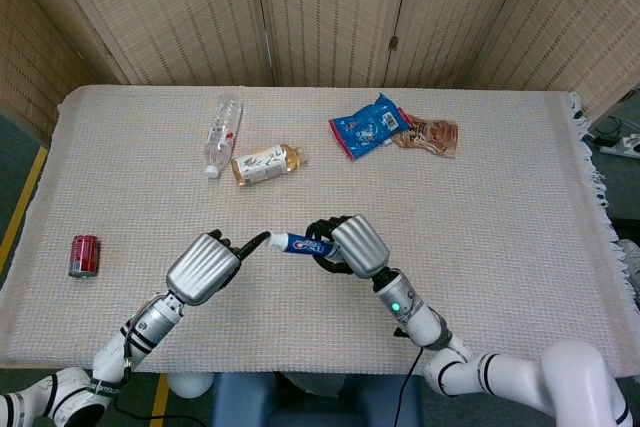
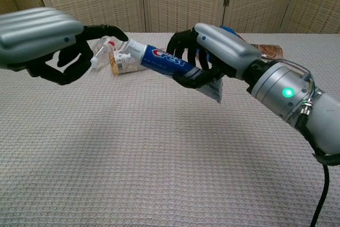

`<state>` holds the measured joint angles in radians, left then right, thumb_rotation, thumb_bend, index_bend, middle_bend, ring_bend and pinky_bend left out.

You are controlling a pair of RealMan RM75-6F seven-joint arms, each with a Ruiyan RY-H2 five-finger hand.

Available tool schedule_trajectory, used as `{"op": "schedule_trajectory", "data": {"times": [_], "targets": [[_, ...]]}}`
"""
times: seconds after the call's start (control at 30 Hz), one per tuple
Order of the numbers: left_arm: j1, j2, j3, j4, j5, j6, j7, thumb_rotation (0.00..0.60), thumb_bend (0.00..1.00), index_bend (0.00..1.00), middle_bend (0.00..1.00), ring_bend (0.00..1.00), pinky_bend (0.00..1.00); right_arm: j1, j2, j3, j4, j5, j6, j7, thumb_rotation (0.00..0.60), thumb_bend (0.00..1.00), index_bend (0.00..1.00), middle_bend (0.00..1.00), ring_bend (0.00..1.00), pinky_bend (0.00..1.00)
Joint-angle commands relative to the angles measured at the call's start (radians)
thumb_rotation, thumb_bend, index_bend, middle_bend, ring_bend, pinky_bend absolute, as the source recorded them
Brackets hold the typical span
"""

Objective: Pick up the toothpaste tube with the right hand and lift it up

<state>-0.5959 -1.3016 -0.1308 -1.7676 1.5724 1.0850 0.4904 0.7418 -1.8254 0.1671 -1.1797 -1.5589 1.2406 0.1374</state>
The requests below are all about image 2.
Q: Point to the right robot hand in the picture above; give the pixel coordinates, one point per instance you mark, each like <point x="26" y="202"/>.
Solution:
<point x="212" y="51"/>

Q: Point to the blue white toothpaste tube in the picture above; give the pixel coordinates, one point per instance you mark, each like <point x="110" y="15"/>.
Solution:
<point x="170" y="62"/>

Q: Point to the blue snack bag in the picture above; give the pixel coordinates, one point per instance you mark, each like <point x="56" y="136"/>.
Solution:
<point x="229" y="31"/>

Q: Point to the amber tea bottle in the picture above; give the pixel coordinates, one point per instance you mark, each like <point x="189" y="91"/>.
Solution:
<point x="125" y="63"/>

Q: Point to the beige folding screen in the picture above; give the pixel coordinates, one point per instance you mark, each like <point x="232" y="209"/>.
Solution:
<point x="170" y="1"/>

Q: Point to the brown snack packet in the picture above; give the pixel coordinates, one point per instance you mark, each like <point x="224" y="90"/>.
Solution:
<point x="269" y="50"/>

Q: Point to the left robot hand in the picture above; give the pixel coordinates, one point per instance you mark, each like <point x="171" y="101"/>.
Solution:
<point x="40" y="42"/>

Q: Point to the woven beige tablecloth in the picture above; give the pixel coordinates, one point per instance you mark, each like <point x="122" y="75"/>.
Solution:
<point x="148" y="136"/>

